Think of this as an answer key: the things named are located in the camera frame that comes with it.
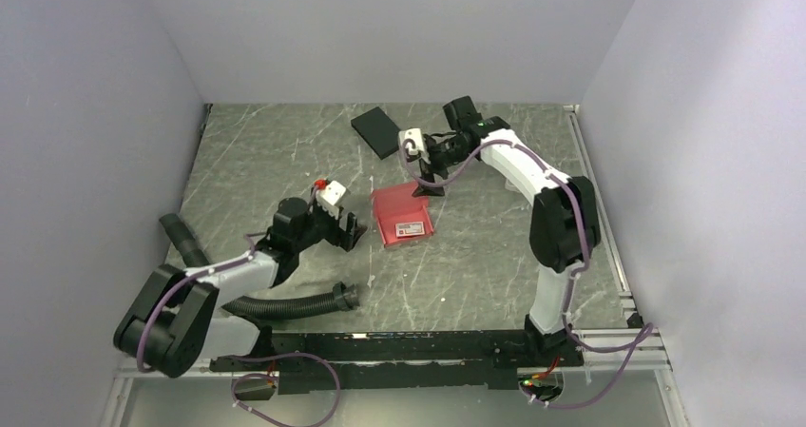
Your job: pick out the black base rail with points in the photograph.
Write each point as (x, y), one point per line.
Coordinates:
(494, 359)

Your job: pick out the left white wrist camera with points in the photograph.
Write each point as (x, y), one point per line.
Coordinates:
(329, 195)

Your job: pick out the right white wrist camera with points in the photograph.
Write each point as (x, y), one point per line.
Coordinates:
(413, 145)

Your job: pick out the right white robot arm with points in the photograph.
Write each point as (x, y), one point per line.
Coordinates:
(564, 225)

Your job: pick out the aluminium frame rail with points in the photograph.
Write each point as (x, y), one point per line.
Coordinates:
(615, 351)

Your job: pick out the clear plastic case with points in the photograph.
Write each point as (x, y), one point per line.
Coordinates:
(509, 186)

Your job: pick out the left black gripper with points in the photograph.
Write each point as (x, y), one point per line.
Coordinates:
(338, 237)

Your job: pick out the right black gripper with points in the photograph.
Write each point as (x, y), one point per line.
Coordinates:
(428, 169)

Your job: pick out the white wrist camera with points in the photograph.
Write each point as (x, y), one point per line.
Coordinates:
(329, 195)
(413, 145)

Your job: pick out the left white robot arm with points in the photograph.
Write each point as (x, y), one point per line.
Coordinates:
(178, 317)

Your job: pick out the red paper box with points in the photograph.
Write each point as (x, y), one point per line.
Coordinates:
(395, 204)

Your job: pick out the small red white box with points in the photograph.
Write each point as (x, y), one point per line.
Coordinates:
(410, 229)

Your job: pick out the black flat box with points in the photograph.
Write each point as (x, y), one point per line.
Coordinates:
(377, 129)

